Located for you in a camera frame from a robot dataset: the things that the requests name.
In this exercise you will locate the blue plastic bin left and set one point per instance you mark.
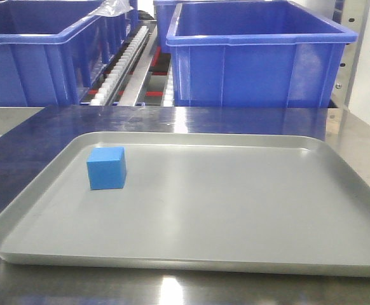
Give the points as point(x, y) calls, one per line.
point(53, 52)

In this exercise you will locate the blue plastic bin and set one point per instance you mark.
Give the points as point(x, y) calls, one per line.
point(254, 54)
point(164, 10)
point(53, 52)

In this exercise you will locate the clear plastic bag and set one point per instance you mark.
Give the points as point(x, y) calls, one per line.
point(112, 8)

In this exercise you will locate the steel shelf upright post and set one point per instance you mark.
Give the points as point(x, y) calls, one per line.
point(352, 14)

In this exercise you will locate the blue plastic bin right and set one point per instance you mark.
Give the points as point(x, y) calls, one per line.
point(254, 54)

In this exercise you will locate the blue cube block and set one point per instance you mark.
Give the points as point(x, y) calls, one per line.
point(107, 168)

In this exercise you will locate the blue plastic bin rear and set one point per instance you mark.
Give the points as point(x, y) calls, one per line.
point(164, 10)

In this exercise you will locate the grey metal tray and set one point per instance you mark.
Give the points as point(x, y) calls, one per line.
point(247, 203)

